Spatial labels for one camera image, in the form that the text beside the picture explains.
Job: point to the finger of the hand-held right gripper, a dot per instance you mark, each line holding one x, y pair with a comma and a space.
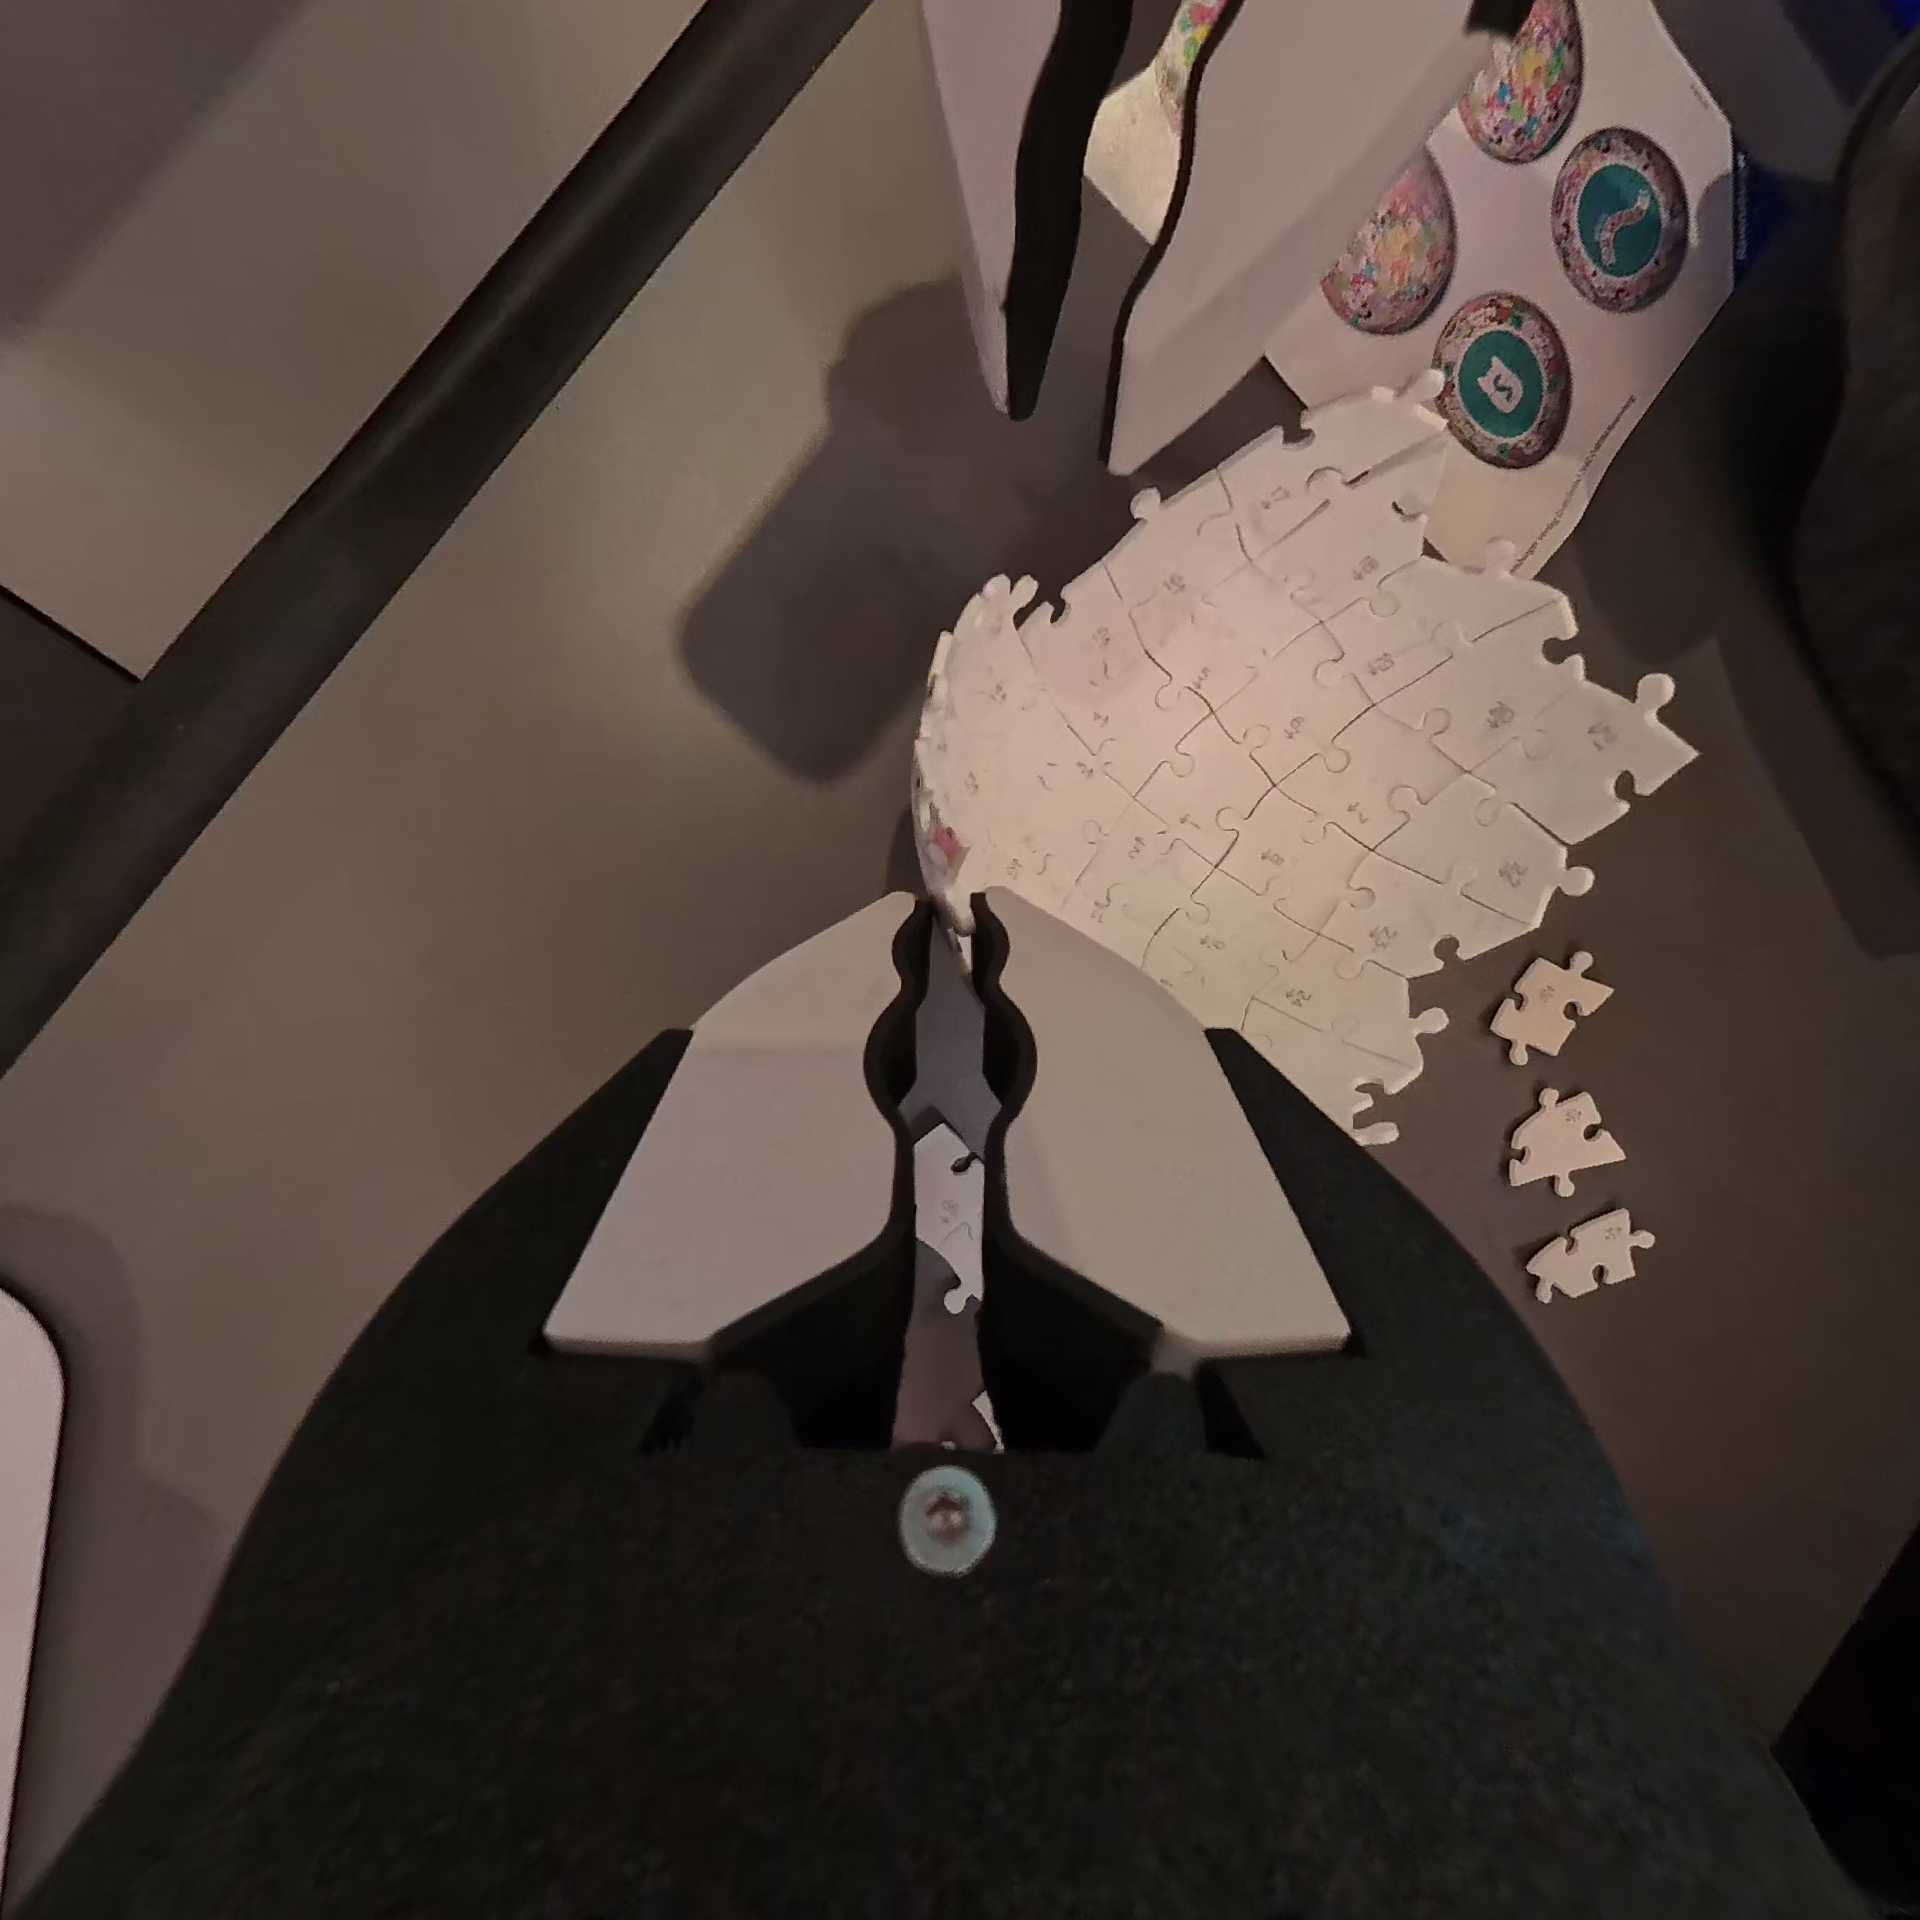
1306, 149
975, 149

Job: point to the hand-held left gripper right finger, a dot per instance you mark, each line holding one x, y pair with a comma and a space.
1185, 1201

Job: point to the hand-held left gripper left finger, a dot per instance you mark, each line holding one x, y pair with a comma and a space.
705, 1201

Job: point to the half-built colourful puzzle ball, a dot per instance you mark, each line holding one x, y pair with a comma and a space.
1276, 780

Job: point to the scattered pile of puzzle pieces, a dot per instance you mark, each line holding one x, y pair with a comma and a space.
1553, 1004

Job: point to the white printed instruction leaflet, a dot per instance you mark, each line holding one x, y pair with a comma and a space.
1501, 240

